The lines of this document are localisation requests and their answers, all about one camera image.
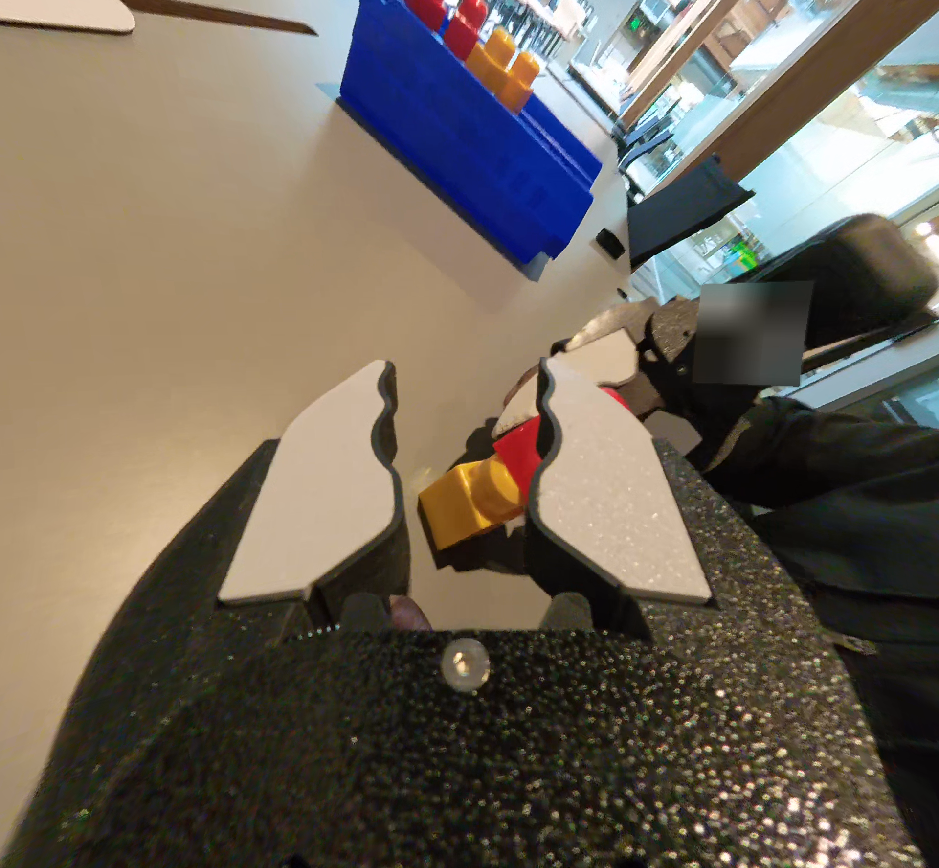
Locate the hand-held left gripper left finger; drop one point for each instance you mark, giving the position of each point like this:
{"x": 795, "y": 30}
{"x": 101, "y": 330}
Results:
{"x": 315, "y": 508}

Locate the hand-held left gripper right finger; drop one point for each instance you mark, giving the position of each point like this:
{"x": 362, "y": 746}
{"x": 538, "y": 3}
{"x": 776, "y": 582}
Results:
{"x": 616, "y": 508}

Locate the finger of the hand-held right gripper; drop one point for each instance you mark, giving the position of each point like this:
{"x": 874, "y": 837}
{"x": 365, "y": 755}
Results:
{"x": 517, "y": 413}
{"x": 609, "y": 361}

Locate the yellow single-stud block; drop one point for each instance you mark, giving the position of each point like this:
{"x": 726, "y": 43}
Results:
{"x": 458, "y": 508}

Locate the blue storage bin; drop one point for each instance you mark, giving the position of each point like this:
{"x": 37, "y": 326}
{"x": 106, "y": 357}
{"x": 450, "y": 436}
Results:
{"x": 455, "y": 134}

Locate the person's right forearm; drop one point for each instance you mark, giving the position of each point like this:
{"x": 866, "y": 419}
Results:
{"x": 829, "y": 472}

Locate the person's left hand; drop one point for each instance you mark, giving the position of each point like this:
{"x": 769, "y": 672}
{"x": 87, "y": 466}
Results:
{"x": 411, "y": 615}

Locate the small black item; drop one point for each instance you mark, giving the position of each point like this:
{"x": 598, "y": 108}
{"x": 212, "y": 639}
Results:
{"x": 609, "y": 243}

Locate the yellow two-stud block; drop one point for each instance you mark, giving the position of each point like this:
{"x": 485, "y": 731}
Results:
{"x": 499, "y": 68}

